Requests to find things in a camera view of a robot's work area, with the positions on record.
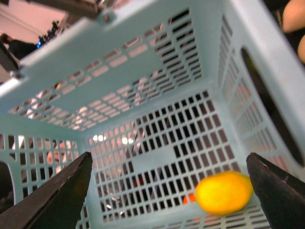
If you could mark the light blue shopping basket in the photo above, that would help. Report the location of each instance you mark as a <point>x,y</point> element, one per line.
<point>163,93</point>

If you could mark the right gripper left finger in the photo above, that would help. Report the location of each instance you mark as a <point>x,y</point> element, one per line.
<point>57,203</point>

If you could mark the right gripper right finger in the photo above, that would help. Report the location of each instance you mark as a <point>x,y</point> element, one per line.
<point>282,196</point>

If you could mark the yellow lemon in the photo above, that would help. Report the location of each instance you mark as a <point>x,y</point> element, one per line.
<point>224,193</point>

